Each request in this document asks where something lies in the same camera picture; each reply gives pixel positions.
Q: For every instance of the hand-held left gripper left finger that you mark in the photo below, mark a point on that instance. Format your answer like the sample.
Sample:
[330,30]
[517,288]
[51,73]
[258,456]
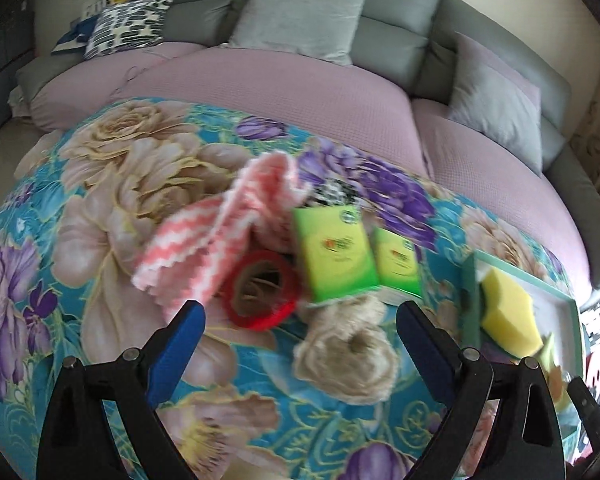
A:
[177,345]

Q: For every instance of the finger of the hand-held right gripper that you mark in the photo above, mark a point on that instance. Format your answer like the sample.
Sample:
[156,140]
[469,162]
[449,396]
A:
[587,412]

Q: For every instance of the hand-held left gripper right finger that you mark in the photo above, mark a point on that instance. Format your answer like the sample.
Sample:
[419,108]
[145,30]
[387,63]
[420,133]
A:
[427,352]

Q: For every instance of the pale green sponge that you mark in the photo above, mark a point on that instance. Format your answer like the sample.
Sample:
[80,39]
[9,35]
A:
[555,355]

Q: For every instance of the teal tray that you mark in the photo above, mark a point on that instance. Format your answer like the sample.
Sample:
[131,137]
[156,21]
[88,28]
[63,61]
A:
[472,300]

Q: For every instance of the yellow sponge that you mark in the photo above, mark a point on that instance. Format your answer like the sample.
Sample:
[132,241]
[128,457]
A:
[510,310]

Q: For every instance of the pink and white towel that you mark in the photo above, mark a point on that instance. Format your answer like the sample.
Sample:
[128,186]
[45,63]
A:
[190,250]

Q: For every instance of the green tissue pack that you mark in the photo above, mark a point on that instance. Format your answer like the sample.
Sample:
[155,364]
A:
[335,255]
[395,260]

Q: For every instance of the red tape roll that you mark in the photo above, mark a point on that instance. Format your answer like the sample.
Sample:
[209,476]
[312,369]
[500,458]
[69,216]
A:
[260,256]

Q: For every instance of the black and white spotted scrunchie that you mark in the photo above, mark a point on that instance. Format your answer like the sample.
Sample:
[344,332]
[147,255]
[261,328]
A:
[332,192]

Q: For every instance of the floral blanket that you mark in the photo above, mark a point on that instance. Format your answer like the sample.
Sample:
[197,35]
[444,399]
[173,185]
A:
[105,170]

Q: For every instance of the pink sofa seat cover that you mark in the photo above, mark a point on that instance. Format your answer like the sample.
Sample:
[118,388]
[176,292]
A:
[280,90]
[480,160]

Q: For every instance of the grey and pink cushion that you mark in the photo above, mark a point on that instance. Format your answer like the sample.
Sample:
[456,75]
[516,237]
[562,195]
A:
[495,105]

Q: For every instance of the grey sofa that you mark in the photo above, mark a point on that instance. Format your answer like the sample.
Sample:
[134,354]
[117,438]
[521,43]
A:
[395,35]

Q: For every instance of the blue book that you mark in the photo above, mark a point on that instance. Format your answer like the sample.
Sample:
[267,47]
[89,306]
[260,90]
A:
[70,37]

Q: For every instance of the black and white patterned cushion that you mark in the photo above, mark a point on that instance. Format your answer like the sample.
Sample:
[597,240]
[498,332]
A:
[130,22]

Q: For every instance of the dark cabinet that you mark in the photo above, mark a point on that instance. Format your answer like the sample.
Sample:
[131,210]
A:
[5,60]

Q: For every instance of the plain grey cushion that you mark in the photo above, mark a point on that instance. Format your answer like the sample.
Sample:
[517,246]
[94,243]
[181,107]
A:
[300,20]

